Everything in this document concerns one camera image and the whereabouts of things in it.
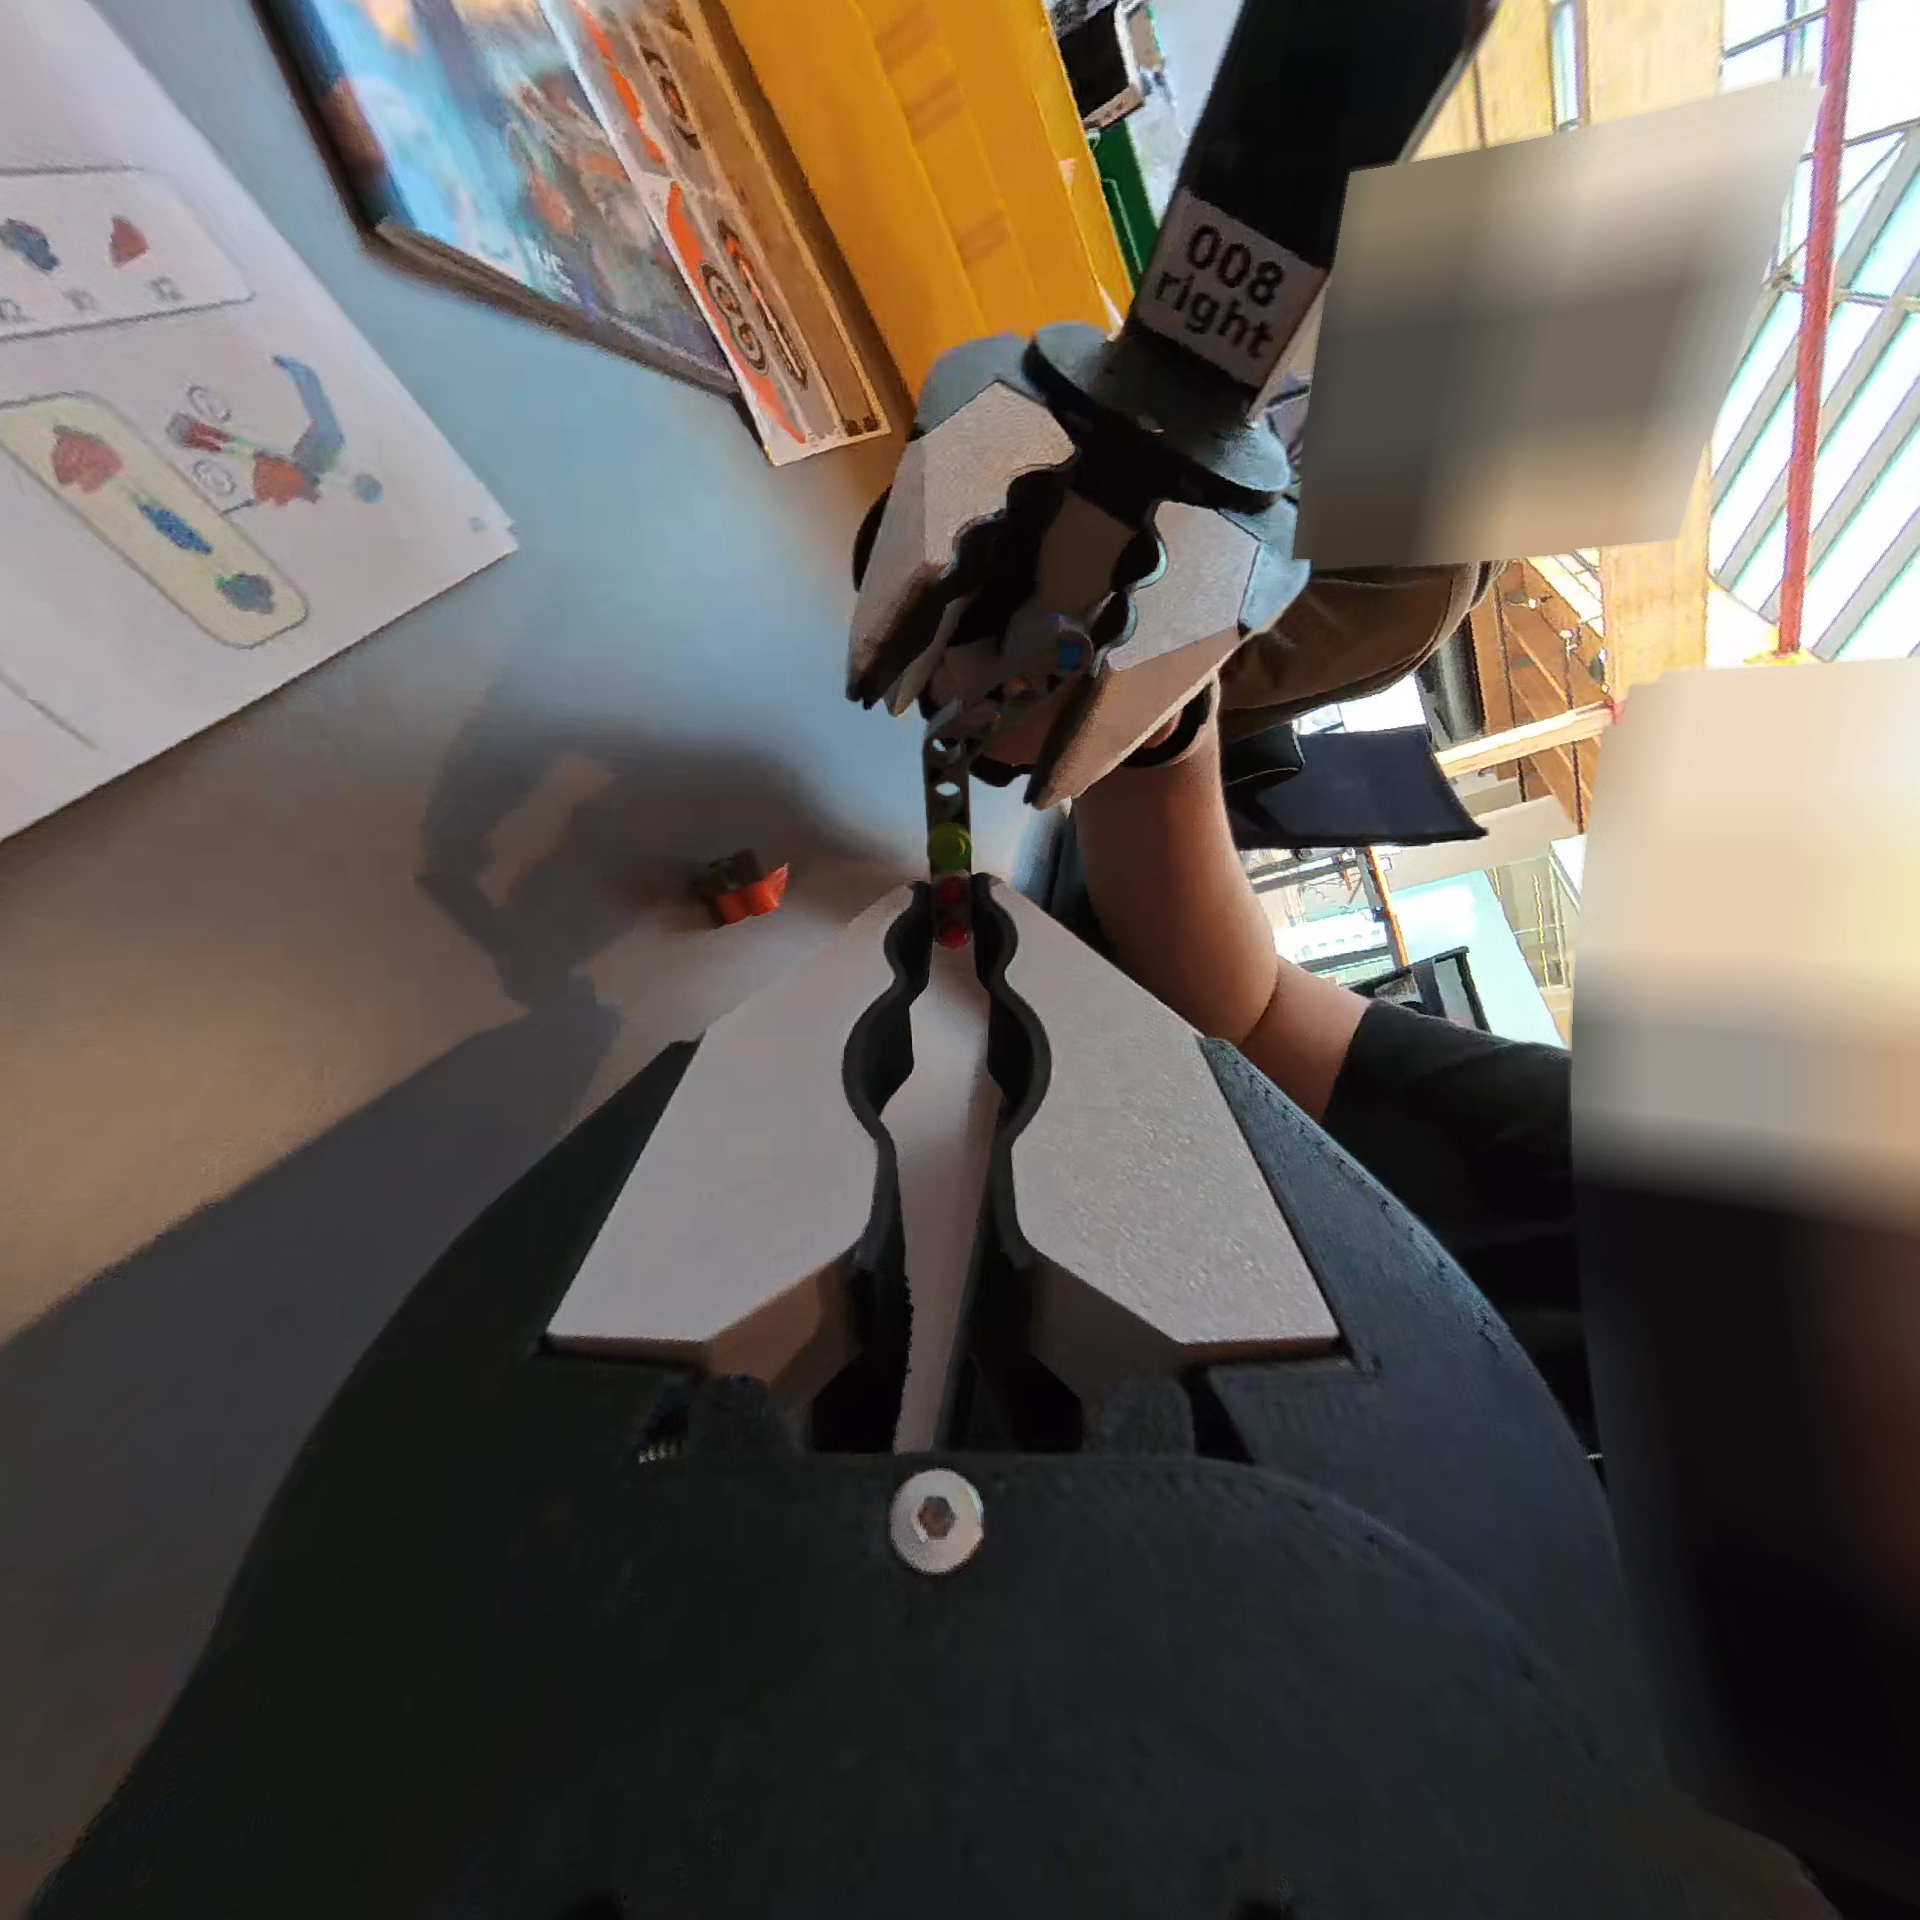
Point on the yellow storage bin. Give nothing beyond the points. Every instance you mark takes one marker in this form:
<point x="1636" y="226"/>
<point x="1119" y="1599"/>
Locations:
<point x="930" y="149"/>

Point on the orange claw piece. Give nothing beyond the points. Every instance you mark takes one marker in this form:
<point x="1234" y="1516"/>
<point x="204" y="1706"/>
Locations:
<point x="744" y="889"/>

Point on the red pipe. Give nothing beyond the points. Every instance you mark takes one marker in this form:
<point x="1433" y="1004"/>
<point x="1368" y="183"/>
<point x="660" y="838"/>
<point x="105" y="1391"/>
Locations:
<point x="1816" y="300"/>

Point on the robot sticker sheet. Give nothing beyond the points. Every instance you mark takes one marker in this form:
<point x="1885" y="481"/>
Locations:
<point x="751" y="300"/>

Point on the green storage bin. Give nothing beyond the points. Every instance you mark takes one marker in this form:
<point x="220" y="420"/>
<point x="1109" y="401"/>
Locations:
<point x="1124" y="195"/>

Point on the person's right hand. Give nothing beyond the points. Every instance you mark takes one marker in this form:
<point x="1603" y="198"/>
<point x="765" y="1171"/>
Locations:
<point x="1009" y="740"/>

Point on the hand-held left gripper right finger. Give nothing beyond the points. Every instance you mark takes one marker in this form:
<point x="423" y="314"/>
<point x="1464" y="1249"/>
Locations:
<point x="1155" y="1202"/>

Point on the dark mesh office chair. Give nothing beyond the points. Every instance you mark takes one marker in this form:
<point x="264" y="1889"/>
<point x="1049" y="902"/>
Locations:
<point x="1335" y="788"/>

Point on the blue closed manual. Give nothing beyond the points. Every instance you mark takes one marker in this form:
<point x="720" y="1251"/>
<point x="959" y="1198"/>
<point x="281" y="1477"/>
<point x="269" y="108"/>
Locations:
<point x="493" y="165"/>

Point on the black framed screen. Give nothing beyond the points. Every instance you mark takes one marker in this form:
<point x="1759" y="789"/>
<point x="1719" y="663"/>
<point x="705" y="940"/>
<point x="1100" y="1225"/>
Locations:
<point x="1424" y="990"/>

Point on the open instruction booklet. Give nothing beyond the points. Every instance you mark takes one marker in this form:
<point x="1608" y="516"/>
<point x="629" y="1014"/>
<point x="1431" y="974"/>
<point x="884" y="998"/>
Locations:
<point x="149" y="524"/>

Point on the grey desk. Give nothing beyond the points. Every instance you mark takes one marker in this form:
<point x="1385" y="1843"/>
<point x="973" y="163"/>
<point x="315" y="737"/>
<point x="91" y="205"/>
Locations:
<point x="300" y="974"/>

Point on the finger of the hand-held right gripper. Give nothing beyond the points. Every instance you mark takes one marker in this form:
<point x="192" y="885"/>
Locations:
<point x="944" y="495"/>
<point x="1184" y="601"/>

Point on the person's right forearm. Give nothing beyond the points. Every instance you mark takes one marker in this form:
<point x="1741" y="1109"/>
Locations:
<point x="1184" y="931"/>

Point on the person's black shirt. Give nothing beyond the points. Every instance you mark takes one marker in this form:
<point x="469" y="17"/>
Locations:
<point x="1441" y="1142"/>

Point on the grey bent beam with pins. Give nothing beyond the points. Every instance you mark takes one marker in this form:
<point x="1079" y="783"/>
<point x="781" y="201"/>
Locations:
<point x="944" y="780"/>

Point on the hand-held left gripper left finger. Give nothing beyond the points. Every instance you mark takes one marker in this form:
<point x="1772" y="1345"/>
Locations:
<point x="735" y="1202"/>

